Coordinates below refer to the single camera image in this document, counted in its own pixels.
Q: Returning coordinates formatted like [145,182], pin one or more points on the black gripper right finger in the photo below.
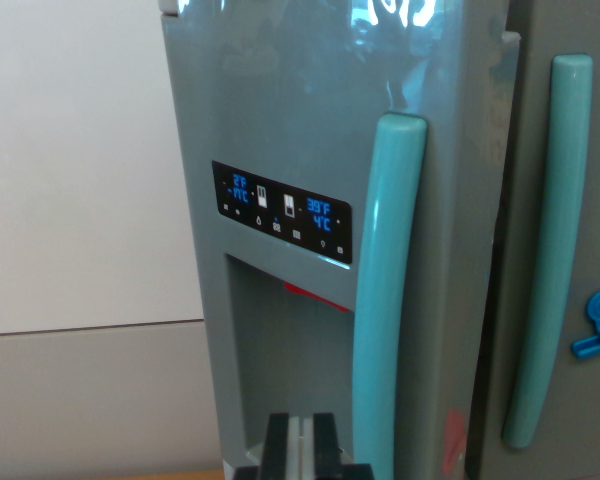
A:
[326,445]

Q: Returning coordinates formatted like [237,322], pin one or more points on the plain grey fridge door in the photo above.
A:
[535,30]

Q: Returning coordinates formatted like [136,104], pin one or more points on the black temperature display panel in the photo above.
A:
[280,210]

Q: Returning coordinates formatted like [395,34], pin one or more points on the red dispenser lever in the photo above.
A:
[312,295]

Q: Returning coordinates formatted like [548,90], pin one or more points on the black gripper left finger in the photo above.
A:
[276,445]

